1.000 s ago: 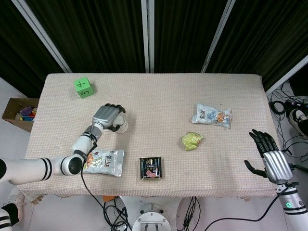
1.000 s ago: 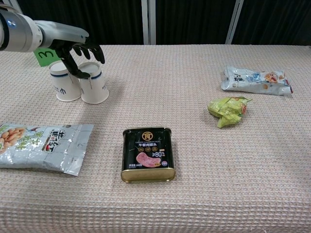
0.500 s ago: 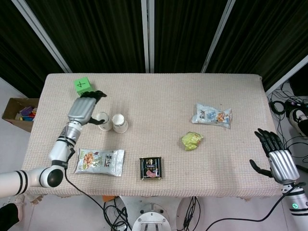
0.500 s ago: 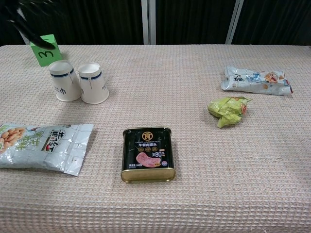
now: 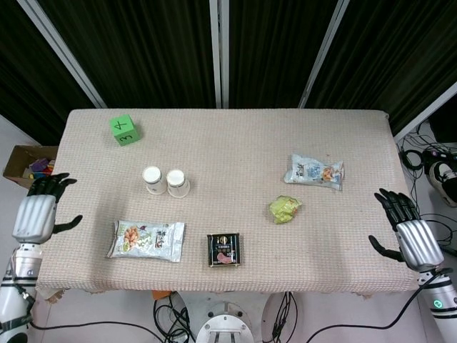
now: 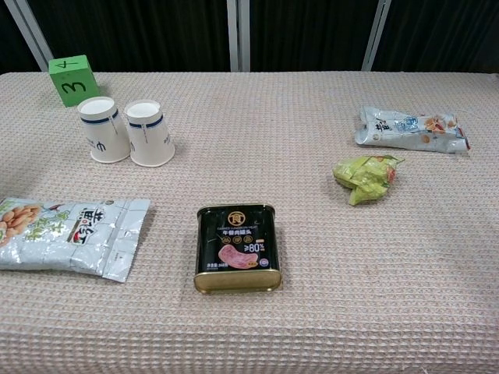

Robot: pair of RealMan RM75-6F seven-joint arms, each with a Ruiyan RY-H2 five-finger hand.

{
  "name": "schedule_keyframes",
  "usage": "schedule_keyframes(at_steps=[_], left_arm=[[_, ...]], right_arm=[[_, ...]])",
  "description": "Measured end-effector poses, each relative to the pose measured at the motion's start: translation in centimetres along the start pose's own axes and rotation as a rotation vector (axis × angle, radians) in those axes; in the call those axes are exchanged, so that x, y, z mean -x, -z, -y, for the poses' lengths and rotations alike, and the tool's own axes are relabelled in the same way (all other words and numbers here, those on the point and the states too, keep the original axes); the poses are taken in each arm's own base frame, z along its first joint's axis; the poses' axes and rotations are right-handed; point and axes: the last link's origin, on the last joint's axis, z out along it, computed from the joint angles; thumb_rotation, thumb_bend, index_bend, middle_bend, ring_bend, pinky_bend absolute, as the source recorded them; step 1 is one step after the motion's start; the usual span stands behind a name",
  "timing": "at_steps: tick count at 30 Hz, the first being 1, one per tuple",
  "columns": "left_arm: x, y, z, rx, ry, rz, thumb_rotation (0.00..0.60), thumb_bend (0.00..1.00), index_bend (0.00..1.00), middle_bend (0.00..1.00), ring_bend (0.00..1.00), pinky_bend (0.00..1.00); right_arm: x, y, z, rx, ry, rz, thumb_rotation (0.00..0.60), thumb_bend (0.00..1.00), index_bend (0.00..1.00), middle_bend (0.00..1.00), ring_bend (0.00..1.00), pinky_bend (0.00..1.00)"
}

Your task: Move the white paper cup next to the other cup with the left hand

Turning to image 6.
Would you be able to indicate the white paper cup blue band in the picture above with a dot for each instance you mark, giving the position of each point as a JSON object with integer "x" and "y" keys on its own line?
{"x": 103, "y": 132}
{"x": 150, "y": 136}

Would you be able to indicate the black gold luncheon meat can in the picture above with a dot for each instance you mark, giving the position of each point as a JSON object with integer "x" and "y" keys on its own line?
{"x": 236, "y": 245}

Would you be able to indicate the crumpled green snack wrapper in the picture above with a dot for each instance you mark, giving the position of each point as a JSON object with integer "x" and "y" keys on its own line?
{"x": 364, "y": 177}

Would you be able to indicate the pink woven tablecloth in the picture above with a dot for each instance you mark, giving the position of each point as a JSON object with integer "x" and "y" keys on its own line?
{"x": 273, "y": 331}

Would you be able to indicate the white blue snack packet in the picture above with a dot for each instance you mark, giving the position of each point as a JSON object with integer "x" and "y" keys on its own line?
{"x": 405, "y": 128}

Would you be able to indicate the black backdrop curtain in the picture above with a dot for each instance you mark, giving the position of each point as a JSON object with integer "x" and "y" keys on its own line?
{"x": 136, "y": 31}

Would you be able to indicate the silver peanut snack bag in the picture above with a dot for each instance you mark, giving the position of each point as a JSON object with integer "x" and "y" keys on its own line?
{"x": 58, "y": 237}

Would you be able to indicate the green numbered cube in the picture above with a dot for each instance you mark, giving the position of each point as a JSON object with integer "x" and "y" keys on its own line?
{"x": 72, "y": 80}

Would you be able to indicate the grey metal frame post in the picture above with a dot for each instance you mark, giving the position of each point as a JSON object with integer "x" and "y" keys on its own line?
{"x": 31, "y": 35}
{"x": 238, "y": 35}
{"x": 376, "y": 35}

